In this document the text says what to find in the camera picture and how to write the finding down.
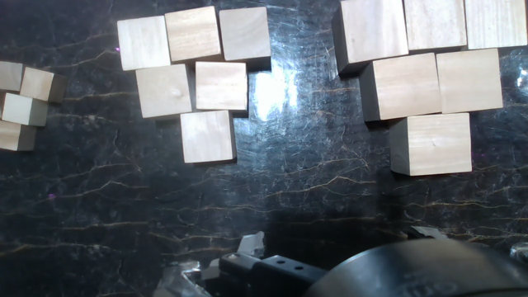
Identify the black marble pattern mat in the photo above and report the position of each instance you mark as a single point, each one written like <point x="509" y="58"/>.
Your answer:
<point x="123" y="206"/>

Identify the small wooden cube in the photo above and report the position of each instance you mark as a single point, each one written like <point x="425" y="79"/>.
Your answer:
<point x="10" y="76"/>
<point x="12" y="135"/>
<point x="36" y="83"/>
<point x="20" y="109"/>

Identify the large wooden cube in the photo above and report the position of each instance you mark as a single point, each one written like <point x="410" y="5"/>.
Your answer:
<point x="404" y="86"/>
<point x="435" y="24"/>
<point x="468" y="80"/>
<point x="371" y="29"/>
<point x="437" y="144"/>
<point x="495" y="22"/>

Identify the medium wooden cube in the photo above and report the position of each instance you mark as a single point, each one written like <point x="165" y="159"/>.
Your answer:
<point x="191" y="33"/>
<point x="243" y="33"/>
<point x="163" y="90"/>
<point x="142" y="43"/>
<point x="206" y="136"/>
<point x="220" y="84"/>

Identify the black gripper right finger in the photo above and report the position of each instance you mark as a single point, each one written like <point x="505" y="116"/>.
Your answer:
<point x="427" y="234"/>

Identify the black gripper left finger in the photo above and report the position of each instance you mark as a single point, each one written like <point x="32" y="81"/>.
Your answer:
<point x="268" y="276"/>

